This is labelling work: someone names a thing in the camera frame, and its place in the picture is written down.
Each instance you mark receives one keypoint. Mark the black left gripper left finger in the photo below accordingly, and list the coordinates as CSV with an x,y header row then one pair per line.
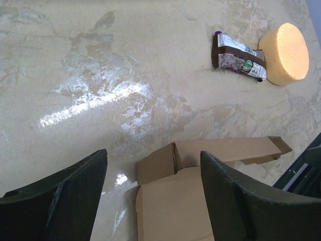
x,y
62,206

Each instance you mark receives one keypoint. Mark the brown cardboard box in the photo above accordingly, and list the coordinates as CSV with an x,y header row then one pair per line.
x,y
161,196

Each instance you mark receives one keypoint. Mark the brown snack wrapper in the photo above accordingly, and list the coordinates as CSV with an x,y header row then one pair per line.
x,y
238,57

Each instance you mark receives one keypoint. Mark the round yellow sponge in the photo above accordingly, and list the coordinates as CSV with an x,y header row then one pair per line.
x,y
286,54

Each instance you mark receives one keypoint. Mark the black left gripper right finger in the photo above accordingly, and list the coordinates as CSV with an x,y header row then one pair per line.
x,y
242,208

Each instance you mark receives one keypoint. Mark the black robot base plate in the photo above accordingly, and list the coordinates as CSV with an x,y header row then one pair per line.
x,y
303,176

